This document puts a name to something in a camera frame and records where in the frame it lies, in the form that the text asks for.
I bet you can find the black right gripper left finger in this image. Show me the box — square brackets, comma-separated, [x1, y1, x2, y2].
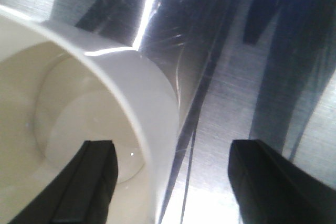
[11, 140, 118, 223]

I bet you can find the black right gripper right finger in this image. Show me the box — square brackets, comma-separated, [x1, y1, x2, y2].
[228, 140, 335, 223]

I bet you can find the white plastic trash bin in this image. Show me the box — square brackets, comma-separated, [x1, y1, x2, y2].
[1, 6, 180, 223]

